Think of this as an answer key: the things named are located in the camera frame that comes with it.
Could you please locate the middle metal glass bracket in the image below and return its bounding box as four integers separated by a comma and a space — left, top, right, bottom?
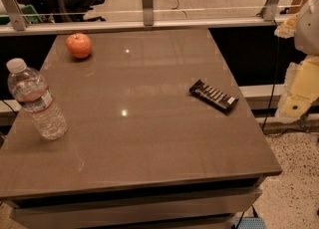
142, 0, 154, 26

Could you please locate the black chocolate bar wrapper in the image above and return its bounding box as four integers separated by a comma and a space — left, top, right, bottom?
189, 80, 238, 115

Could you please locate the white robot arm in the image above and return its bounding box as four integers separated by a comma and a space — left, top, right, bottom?
274, 0, 319, 121

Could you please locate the black hanging power cable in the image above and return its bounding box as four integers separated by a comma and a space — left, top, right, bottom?
260, 20, 319, 137

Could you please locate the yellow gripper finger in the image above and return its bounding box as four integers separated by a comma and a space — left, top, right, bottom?
276, 55, 319, 119
274, 13, 298, 39

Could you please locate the left metal glass bracket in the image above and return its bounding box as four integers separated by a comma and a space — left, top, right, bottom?
1, 0, 27, 31

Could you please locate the green plastic bin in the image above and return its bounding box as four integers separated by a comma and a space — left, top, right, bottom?
0, 5, 43, 25

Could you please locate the blue box under table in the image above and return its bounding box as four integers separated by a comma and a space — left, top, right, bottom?
234, 217, 267, 229

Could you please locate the clear plastic water bottle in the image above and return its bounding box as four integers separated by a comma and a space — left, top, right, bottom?
6, 58, 68, 140

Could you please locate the grey table with drawers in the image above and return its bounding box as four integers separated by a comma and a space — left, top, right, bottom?
0, 29, 281, 229

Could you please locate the red orange apple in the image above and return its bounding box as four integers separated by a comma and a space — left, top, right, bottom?
66, 33, 92, 59

